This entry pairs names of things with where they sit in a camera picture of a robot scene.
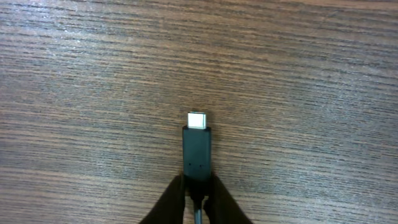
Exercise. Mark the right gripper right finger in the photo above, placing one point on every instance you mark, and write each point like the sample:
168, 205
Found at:
221, 207

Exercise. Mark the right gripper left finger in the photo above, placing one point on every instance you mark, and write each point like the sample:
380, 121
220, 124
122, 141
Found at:
169, 208

